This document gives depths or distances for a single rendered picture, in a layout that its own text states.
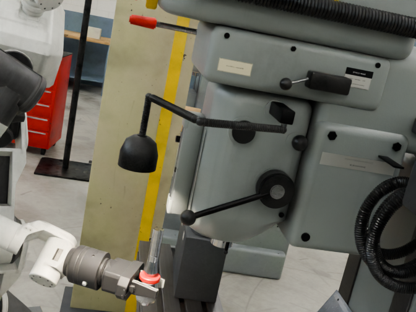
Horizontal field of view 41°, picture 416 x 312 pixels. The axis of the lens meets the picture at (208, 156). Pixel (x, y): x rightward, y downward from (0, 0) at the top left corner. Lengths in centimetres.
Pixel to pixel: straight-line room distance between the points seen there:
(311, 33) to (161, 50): 187
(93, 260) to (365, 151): 63
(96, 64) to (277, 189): 921
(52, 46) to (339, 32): 71
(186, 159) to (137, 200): 190
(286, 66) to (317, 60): 6
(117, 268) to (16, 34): 59
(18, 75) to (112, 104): 158
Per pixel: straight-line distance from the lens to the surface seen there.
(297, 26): 100
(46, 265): 133
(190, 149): 112
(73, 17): 1014
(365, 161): 110
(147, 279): 127
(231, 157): 105
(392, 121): 111
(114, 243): 310
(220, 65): 99
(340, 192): 111
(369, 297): 139
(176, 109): 95
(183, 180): 113
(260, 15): 98
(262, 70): 100
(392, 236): 132
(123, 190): 299
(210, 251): 156
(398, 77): 110
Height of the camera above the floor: 176
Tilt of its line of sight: 15 degrees down
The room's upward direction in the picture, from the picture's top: 12 degrees clockwise
